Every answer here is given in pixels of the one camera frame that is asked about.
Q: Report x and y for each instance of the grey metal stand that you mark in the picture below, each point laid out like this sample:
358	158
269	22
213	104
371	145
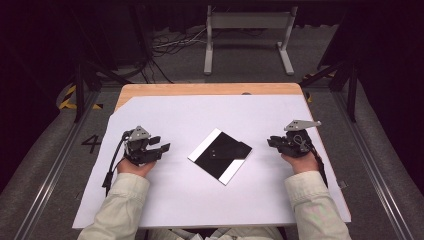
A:
209	50

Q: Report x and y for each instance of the white table mat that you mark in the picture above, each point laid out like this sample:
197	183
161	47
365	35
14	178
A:
206	200

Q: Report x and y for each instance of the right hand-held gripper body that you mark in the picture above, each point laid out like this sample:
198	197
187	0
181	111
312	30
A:
296	141

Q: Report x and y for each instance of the black metal stand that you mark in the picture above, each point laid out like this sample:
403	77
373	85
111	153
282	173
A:
79	93
351	93

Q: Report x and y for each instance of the person's left hand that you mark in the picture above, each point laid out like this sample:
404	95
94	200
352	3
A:
135	168

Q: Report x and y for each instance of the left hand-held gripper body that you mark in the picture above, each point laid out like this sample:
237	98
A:
136	146

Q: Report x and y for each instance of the yellow black floor tape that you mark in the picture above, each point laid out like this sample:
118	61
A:
68	100
310	98

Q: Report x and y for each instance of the person's right hand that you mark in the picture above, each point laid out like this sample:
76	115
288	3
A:
301	162

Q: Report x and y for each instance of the aluminium floor rail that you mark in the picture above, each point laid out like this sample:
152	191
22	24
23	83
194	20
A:
376	173
50	173

